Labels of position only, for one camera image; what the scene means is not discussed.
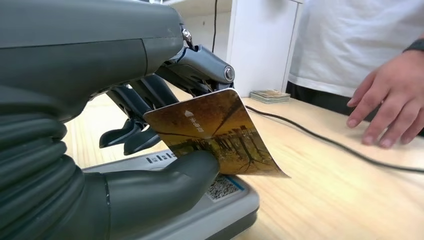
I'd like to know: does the thin black laptop cable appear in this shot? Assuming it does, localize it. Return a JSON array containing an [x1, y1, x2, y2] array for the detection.
[[211, 0, 219, 54]]

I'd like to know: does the grey white card reader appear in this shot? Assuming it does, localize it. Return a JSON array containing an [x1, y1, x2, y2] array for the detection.
[[81, 149, 261, 240]]

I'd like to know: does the long black desk cable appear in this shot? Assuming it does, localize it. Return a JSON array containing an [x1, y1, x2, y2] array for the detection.
[[244, 105, 424, 175]]

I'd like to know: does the autumn trees picture ID card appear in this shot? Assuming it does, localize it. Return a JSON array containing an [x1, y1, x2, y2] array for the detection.
[[143, 87, 289, 179]]

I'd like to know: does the person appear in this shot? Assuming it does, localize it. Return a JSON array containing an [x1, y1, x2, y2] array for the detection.
[[285, 0, 424, 150]]

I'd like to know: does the stack of picture cards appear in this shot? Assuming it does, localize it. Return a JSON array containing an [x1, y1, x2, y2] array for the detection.
[[249, 89, 292, 105]]

